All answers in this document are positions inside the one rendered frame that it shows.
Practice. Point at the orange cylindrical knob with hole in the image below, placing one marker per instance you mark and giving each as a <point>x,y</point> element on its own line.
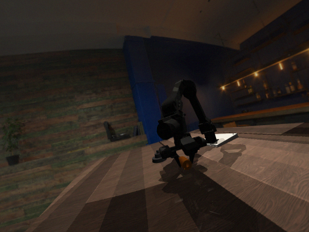
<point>185,163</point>

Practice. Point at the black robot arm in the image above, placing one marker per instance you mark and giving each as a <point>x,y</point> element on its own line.
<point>172,118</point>

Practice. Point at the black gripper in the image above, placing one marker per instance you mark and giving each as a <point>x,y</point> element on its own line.
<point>167,152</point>

